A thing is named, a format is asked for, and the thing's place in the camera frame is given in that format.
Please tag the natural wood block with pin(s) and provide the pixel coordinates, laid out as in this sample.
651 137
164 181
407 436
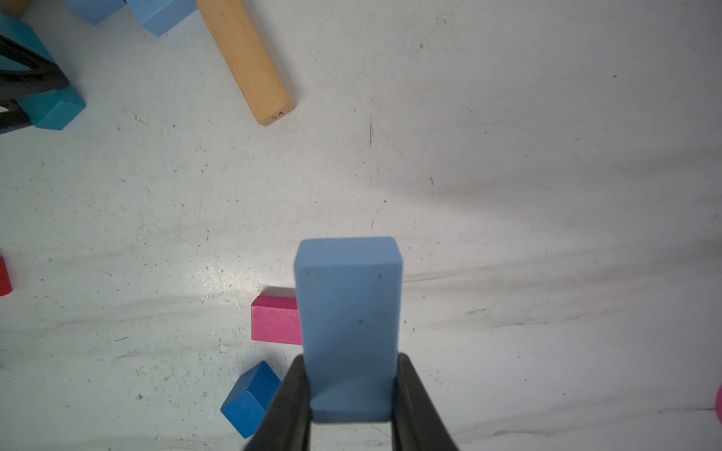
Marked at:
248 59
14 8

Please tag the pink plastic goblet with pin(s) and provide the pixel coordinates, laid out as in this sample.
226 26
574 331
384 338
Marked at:
718 405

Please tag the light blue block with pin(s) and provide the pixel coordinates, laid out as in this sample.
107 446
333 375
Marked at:
159 16
348 294
94 11

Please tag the dark blue cube block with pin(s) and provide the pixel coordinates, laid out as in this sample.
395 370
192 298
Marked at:
249 400

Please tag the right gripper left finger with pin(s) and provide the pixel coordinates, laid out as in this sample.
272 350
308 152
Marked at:
287 423

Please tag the red block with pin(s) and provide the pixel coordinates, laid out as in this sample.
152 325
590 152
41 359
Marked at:
5 280

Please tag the magenta block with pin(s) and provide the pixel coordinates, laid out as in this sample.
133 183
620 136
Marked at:
275 317

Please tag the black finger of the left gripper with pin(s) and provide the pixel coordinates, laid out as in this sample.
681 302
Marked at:
40 75

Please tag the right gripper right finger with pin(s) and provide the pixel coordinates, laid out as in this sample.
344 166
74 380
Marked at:
416 425

